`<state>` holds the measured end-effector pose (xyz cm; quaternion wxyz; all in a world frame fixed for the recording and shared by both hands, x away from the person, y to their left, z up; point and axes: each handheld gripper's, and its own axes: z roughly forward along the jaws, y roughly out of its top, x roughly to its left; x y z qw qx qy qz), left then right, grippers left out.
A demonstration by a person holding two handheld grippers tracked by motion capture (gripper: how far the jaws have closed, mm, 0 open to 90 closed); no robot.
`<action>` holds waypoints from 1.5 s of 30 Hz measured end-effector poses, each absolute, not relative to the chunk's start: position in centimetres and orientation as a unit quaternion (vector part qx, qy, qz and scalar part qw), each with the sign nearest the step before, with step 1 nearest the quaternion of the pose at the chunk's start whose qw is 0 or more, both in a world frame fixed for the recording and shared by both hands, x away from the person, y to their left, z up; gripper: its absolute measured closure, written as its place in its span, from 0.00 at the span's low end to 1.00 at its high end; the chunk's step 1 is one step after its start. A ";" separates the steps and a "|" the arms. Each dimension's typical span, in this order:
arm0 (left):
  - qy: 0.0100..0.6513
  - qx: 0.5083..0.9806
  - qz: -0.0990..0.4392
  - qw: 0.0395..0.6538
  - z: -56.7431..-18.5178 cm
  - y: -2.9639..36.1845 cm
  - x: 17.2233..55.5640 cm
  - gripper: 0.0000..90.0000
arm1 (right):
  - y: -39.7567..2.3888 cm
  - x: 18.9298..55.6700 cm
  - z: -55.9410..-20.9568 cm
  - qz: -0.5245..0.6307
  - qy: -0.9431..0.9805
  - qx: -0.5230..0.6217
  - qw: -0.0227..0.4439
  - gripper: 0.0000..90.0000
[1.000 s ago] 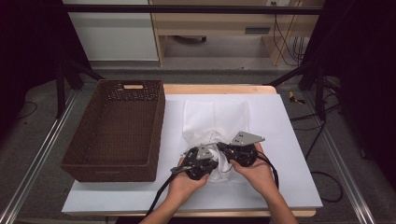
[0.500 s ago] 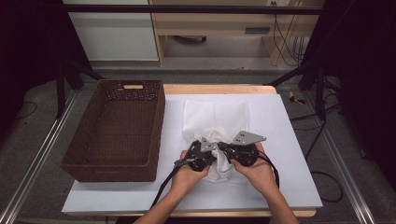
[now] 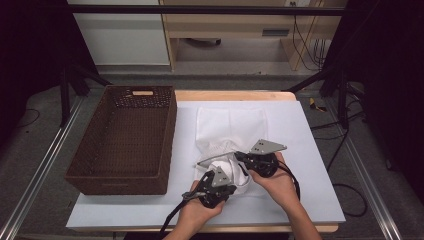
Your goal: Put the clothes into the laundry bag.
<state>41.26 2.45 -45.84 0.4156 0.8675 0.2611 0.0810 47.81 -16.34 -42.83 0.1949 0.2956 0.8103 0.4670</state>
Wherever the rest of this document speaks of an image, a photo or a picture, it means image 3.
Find brown woven basket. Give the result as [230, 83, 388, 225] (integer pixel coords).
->
[64, 84, 178, 196]

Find hanging black cables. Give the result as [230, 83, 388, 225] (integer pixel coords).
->
[291, 1, 332, 72]

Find aluminium rail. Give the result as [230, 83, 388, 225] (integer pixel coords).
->
[324, 98, 403, 240]
[0, 96, 85, 240]

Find dark curtain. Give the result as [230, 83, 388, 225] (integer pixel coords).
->
[321, 0, 424, 203]
[0, 0, 98, 149]

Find person's left hand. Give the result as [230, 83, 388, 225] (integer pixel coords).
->
[176, 179, 227, 232]

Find black metal stand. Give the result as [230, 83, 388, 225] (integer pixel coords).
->
[59, 62, 112, 128]
[285, 65, 352, 130]

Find light wooden desk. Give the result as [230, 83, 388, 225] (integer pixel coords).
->
[159, 0, 348, 72]

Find yellow and black tool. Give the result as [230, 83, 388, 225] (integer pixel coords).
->
[308, 97, 328, 114]

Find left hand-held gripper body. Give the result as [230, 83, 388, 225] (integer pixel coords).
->
[182, 166, 232, 210]

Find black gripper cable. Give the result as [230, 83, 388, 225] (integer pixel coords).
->
[158, 199, 188, 239]
[275, 162, 302, 202]

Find white garment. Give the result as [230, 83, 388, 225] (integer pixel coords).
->
[206, 158, 253, 196]

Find thin black floor cable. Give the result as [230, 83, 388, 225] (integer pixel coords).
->
[16, 107, 41, 130]

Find white foam board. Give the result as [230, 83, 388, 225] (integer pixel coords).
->
[65, 99, 347, 232]

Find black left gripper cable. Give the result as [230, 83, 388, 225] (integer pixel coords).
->
[158, 199, 188, 239]

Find white cloth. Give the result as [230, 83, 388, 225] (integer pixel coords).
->
[194, 105, 270, 198]

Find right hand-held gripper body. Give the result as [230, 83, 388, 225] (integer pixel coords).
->
[248, 138, 288, 178]

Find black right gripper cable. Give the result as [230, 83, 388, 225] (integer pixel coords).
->
[275, 162, 302, 202]

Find person's right hand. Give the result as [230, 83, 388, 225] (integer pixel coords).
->
[248, 151, 302, 210]

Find black horizontal bar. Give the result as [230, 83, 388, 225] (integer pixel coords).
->
[66, 4, 346, 17]

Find white cabinet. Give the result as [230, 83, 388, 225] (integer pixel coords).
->
[66, 0, 171, 66]

